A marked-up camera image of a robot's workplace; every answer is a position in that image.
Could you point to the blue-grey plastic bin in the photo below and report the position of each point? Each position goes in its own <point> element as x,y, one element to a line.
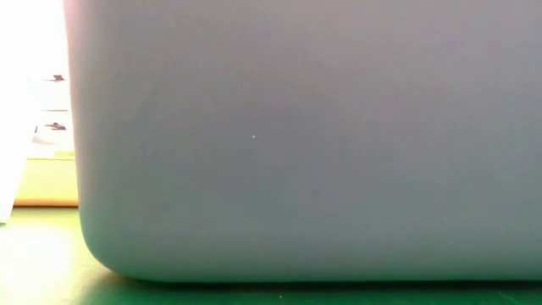
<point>305,148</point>

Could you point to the white plastic tray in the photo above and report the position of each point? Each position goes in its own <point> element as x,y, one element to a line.
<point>12,169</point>

